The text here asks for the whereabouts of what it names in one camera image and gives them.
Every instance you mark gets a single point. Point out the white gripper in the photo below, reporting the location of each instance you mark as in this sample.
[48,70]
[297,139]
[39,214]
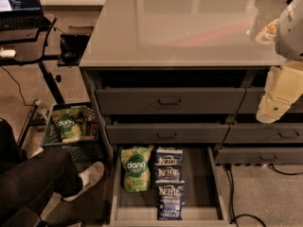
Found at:
[291,35]

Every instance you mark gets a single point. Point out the green dang rice chip bag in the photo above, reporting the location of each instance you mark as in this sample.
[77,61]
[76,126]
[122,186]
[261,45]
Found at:
[135,161]

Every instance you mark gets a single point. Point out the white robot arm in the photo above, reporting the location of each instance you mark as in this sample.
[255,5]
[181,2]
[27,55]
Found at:
[289,33]

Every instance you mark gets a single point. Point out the grey top right drawer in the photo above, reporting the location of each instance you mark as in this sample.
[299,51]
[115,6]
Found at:
[253,97]

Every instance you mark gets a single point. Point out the grey middle right drawer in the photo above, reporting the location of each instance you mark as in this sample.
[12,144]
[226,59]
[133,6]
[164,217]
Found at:
[256,133]

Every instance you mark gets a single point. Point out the grey top left drawer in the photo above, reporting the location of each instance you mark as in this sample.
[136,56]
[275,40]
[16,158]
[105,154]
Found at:
[169,100]

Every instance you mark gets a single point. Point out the grey middle left drawer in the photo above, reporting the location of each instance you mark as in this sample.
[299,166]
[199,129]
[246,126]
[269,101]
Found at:
[167,133]

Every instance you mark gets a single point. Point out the blue kettle chip bag back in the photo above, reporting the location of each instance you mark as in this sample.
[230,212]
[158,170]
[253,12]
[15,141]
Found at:
[169,157]

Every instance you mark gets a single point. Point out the blue kettle chip bag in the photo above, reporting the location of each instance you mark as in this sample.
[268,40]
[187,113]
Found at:
[170,199]
[168,173]
[169,157]

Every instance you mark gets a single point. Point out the blue kettle chip bag middle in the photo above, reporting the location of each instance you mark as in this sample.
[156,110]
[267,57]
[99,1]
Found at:
[168,173]

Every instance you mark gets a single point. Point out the open bottom left drawer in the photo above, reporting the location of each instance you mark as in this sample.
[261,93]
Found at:
[193,201]

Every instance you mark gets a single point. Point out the blue kettle chip bag front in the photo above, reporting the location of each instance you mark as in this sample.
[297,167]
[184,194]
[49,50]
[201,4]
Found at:
[170,199]

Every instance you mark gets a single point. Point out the green dang bag in crate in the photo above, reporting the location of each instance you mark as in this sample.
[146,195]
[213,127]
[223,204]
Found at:
[71,122]

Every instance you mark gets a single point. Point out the grey cabinet with glossy top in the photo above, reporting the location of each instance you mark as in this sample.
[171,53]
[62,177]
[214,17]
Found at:
[182,44]

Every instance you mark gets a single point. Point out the black box on floor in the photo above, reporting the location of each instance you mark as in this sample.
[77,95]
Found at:
[73,44]

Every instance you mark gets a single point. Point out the white shoe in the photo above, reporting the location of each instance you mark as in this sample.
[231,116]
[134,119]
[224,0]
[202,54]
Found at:
[90,177]

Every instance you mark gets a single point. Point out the black laptop stand desk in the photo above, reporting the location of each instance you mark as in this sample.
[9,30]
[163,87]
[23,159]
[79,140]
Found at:
[34,52]

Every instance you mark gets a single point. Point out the black laptop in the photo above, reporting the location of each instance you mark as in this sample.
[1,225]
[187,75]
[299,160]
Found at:
[20,14]

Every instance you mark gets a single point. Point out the white device on desk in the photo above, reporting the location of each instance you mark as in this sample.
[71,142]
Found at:
[7,53]

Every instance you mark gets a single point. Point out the person leg black trousers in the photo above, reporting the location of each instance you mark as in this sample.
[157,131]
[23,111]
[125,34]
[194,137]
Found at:
[30,182]

